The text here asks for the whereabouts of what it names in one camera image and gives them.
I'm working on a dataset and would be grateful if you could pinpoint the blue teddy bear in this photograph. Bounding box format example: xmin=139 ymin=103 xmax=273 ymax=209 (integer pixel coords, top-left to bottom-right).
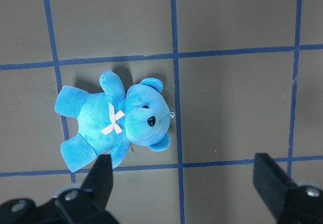
xmin=55 ymin=71 xmax=173 ymax=172

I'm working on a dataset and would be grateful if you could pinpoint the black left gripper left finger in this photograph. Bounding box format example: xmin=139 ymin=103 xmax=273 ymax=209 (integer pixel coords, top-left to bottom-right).
xmin=55 ymin=154 xmax=118 ymax=223

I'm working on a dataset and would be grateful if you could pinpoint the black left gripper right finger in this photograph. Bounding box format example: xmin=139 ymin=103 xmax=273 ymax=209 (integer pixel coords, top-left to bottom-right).
xmin=253 ymin=153 xmax=322 ymax=223

